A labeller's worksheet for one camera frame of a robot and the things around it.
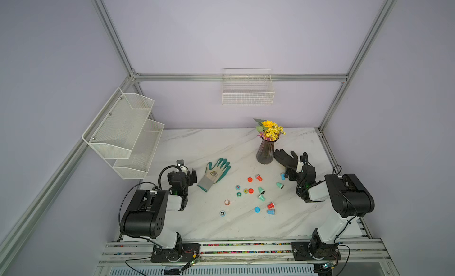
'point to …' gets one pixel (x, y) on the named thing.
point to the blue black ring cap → (222, 213)
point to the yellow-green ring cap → (246, 191)
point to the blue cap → (257, 209)
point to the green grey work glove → (213, 173)
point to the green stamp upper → (260, 190)
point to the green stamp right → (279, 185)
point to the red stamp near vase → (259, 177)
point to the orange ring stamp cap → (227, 202)
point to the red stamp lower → (271, 205)
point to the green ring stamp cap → (239, 194)
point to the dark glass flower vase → (265, 151)
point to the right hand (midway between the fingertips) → (295, 169)
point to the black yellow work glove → (284, 158)
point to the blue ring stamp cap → (237, 187)
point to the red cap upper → (250, 179)
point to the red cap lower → (250, 191)
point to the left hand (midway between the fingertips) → (183, 172)
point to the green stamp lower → (262, 198)
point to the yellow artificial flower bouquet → (269, 131)
